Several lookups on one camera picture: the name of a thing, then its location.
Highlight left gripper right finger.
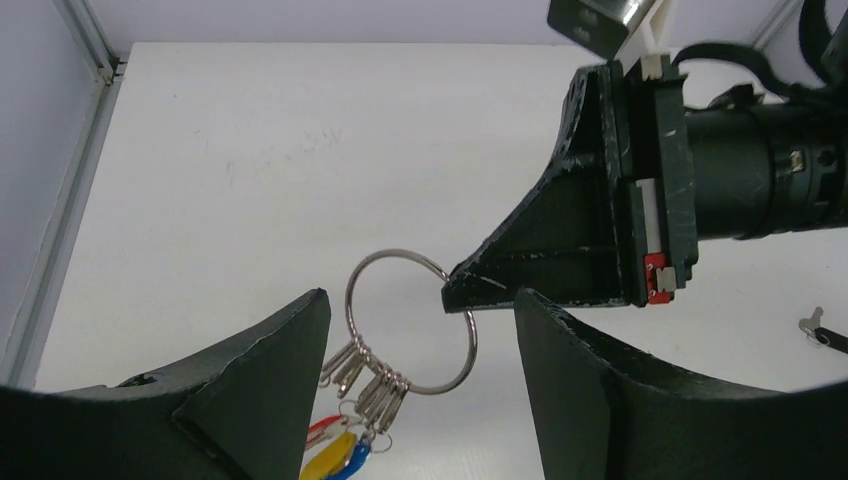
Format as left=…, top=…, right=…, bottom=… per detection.
left=513, top=289, right=847, bottom=479

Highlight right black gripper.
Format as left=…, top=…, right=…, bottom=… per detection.
left=441, top=56, right=847, bottom=313

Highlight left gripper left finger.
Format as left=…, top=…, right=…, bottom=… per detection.
left=1, top=289, right=331, bottom=479

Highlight red capped key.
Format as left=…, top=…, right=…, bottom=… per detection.
left=304, top=414, right=351, bottom=451

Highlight yellow capped key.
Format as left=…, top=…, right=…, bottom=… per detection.
left=299, top=432, right=357, bottom=480

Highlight blue capped key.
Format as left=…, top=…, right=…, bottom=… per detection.
left=325, top=442, right=372, bottom=480

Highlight large metal keyring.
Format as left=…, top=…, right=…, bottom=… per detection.
left=317, top=248, right=480, bottom=435

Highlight black fob key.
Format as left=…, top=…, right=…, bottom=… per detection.
left=798, top=306, right=847, bottom=354

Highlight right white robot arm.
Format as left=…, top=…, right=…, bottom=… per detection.
left=441, top=1, right=847, bottom=313

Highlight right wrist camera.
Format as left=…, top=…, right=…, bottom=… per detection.
left=547, top=0, right=678, bottom=65

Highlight left aluminium frame post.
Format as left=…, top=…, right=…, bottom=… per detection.
left=1, top=1, right=121, bottom=389

